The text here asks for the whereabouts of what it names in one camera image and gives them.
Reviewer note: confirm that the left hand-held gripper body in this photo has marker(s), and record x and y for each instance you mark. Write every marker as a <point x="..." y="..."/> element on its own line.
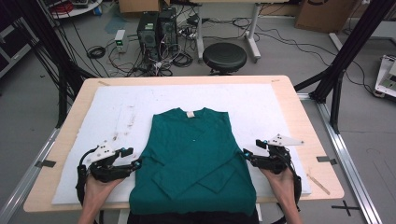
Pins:
<point x="104" y="152"/>

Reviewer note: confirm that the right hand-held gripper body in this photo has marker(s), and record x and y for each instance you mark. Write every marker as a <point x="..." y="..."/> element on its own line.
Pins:
<point x="278" y="158"/>

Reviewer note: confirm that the green t-shirt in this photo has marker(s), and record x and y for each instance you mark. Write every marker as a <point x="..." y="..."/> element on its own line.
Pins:
<point x="193" y="161"/>

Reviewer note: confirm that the person's right hand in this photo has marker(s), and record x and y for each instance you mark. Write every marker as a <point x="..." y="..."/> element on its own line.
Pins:
<point x="285" y="186"/>

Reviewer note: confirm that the person's left hand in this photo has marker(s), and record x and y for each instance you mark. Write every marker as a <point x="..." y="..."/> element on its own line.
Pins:
<point x="98" y="191"/>

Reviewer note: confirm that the black tape piece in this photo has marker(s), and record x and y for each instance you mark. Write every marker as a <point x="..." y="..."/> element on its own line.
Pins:
<point x="327" y="160"/>
<point x="45" y="163"/>

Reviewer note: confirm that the thin wooden stick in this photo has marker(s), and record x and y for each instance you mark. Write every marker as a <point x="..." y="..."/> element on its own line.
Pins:
<point x="319" y="185"/>

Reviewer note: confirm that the person's dark trousers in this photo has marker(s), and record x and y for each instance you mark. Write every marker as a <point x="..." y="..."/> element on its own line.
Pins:
<point x="193" y="219"/>

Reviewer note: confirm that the white foam mat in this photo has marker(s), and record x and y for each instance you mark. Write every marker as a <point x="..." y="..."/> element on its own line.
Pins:
<point x="186" y="96"/>

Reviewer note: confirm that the black tape cross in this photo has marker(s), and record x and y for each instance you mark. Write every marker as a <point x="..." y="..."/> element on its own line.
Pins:
<point x="345" y="207"/>

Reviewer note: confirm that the black round stool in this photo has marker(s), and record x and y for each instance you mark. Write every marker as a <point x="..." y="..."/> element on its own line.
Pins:
<point x="224" y="57"/>

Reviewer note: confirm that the small white device green light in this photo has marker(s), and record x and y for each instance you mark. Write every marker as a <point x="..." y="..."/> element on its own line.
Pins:
<point x="120" y="39"/>

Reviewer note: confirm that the black computer tower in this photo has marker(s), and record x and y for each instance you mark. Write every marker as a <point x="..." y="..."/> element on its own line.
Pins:
<point x="148" y="34"/>
<point x="168" y="28"/>

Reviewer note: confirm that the white machine part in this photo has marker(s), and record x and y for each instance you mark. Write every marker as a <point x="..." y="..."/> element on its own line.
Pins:
<point x="386" y="77"/>

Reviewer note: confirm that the large cardboard box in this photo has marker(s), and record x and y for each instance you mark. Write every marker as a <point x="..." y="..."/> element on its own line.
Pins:
<point x="323" y="15"/>

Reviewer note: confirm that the round white table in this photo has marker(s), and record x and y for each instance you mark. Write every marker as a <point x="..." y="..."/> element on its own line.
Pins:
<point x="77" y="9"/>

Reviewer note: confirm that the small cardboard box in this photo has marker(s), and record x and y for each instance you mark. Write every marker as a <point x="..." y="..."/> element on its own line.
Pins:
<point x="138" y="5"/>

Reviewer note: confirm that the aluminium rail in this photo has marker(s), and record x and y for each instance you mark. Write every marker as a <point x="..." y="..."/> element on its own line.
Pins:
<point x="21" y="189"/>
<point x="348" y="168"/>

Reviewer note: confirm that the white desk frame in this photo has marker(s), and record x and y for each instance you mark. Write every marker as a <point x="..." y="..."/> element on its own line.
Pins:
<point x="252" y="37"/>

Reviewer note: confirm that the black metal frame post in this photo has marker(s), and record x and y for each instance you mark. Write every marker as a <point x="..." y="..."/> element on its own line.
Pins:
<point x="348" y="53"/>
<point x="49" y="46"/>

